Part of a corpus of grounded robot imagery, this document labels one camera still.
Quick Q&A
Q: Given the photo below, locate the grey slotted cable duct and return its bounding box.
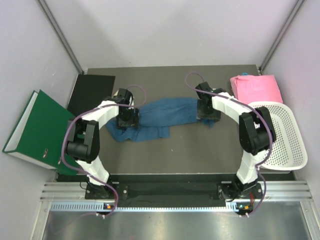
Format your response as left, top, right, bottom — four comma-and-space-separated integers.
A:
50, 202, 249, 212

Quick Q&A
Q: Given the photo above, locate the green ring binder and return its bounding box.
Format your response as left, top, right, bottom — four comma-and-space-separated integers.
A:
2, 90, 77, 176

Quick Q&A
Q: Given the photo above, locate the left aluminium corner post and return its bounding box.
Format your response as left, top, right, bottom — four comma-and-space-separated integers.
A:
36, 0, 85, 75

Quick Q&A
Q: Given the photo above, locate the right aluminium corner post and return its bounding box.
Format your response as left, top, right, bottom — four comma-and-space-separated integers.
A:
257, 0, 306, 75

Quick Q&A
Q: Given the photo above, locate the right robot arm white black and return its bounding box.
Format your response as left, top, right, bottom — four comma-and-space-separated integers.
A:
195, 81, 277, 200

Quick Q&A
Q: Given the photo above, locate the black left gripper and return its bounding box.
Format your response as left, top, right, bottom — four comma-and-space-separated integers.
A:
116, 106, 139, 131

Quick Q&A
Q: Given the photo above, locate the blue t shirt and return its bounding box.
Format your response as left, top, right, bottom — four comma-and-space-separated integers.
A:
105, 97, 215, 142

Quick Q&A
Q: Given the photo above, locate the white perforated plastic basket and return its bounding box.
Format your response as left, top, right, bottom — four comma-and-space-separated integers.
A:
249, 101, 308, 171

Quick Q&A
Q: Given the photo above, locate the pink folded t shirt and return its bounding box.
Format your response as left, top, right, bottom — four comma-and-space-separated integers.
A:
230, 75, 283, 104

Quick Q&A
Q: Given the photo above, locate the aluminium corner post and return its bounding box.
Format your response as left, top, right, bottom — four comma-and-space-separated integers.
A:
257, 0, 306, 75
36, 0, 85, 75

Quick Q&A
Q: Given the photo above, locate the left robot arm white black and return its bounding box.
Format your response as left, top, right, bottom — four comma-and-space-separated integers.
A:
63, 88, 139, 199

